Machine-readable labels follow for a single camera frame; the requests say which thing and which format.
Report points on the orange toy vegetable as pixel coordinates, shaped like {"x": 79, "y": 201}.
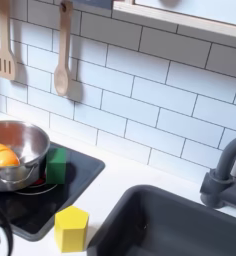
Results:
{"x": 6, "y": 158}

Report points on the steel pot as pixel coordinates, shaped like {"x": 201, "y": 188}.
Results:
{"x": 26, "y": 140}

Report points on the green block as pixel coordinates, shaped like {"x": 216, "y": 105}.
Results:
{"x": 56, "y": 166}

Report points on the black toy stove top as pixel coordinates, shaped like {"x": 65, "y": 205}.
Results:
{"x": 80, "y": 173}

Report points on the slotted wooden spatula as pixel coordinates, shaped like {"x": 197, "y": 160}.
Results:
{"x": 5, "y": 63}

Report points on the wooden spoon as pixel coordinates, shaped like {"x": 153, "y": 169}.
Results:
{"x": 62, "y": 78}

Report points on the dark grey sink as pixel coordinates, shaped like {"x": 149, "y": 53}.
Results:
{"x": 170, "y": 226}

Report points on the grey range hood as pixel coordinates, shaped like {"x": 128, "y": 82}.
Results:
{"x": 93, "y": 3}

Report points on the dark grey tap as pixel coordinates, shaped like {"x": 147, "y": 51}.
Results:
{"x": 220, "y": 183}

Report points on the white toy microwave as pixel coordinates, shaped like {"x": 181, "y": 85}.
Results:
{"x": 203, "y": 10}

